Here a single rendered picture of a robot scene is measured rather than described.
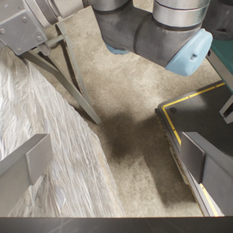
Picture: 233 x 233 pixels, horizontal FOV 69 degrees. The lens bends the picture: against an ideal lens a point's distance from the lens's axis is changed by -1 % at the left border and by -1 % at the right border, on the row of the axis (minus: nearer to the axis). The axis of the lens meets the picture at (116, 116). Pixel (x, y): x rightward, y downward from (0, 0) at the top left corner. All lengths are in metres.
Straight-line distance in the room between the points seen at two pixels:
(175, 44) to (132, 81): 1.30
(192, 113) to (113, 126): 0.64
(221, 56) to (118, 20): 0.31
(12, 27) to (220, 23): 0.47
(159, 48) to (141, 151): 1.08
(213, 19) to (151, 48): 0.29
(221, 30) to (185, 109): 0.60
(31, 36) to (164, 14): 0.18
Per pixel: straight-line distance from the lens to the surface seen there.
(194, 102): 1.10
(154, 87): 1.52
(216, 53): 0.56
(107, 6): 0.33
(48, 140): 0.16
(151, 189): 1.28
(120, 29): 0.34
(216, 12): 0.56
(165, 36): 0.28
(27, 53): 0.66
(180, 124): 1.04
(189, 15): 0.27
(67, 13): 0.32
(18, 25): 0.28
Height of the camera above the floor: 1.28
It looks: 63 degrees down
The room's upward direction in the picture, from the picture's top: 29 degrees counter-clockwise
